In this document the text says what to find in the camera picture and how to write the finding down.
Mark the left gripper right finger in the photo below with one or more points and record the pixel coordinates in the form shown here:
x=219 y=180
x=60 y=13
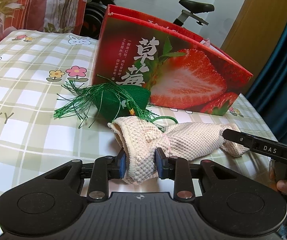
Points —
x=181 y=172

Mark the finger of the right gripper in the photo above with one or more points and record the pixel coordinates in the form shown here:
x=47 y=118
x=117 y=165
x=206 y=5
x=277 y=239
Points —
x=241 y=138

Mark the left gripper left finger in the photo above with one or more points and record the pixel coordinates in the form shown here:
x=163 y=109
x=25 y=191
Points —
x=100 y=172

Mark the cream knitted headband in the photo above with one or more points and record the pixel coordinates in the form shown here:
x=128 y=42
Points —
x=189 y=140

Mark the green tasseled sachet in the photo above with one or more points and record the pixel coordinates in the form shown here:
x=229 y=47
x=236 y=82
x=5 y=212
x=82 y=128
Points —
x=111 y=100

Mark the red strawberry cardboard box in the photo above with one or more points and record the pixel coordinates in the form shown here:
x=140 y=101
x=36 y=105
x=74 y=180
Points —
x=179 y=68

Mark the wooden door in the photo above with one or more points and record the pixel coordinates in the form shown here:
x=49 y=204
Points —
x=255 y=33

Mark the checkered bunny tablecloth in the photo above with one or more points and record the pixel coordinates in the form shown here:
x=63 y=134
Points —
x=33 y=68

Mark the black exercise bike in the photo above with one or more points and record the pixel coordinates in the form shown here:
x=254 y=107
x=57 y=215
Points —
x=175 y=11

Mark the red printed backdrop curtain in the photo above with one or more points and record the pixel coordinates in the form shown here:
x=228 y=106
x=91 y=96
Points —
x=33 y=5

